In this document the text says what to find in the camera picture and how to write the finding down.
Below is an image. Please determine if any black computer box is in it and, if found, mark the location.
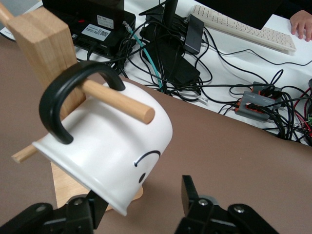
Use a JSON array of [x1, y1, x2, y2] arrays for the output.
[[40, 0, 137, 59]]

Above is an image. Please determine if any teal network cable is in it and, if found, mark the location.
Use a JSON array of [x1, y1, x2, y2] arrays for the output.
[[122, 21, 164, 89]]

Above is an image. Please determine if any thin black cable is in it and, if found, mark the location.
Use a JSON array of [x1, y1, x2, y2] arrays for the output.
[[168, 69, 285, 98], [203, 25, 312, 68]]

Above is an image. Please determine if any black monitor stand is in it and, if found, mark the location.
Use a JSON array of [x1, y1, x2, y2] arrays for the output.
[[139, 0, 202, 86]]

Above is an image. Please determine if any wooden mug rack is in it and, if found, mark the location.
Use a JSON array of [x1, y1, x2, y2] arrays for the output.
[[0, 0, 156, 213]]

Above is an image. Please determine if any black docking adapter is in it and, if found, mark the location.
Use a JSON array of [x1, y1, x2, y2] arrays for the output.
[[181, 13, 206, 55]]

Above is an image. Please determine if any white smiley cup black handle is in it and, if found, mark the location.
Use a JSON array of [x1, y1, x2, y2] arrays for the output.
[[32, 61, 174, 217]]

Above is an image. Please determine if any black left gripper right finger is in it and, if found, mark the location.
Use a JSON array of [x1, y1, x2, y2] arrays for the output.
[[174, 175, 280, 234]]

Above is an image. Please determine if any green terminal board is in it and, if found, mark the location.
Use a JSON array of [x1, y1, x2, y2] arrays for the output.
[[301, 78, 312, 134]]

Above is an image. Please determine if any brown table cover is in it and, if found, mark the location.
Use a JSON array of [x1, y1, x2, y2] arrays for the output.
[[0, 33, 312, 234]]

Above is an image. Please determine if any grey orange usb hub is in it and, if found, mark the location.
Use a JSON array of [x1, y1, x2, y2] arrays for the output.
[[234, 90, 272, 122], [251, 81, 285, 99]]

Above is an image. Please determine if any beige keyboard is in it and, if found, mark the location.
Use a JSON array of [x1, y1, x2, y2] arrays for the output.
[[191, 4, 298, 56]]

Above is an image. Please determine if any bare person hand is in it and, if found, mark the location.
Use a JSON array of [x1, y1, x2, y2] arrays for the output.
[[290, 10, 312, 42]]

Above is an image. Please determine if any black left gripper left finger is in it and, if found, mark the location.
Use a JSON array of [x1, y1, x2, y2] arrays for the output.
[[0, 189, 109, 234]]

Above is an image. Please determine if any red wire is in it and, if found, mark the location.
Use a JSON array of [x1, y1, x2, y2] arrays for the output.
[[291, 87, 312, 128]]

